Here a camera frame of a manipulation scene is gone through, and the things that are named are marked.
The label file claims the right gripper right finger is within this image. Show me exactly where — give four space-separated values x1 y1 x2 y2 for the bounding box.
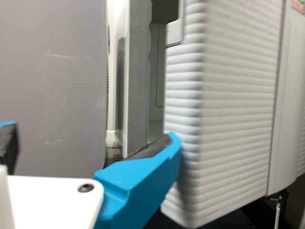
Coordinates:
93 130 183 229

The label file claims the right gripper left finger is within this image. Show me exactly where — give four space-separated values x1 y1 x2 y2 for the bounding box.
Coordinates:
0 120 19 175

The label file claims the white incubator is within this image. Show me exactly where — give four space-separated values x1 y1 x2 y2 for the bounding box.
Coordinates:
106 0 182 159

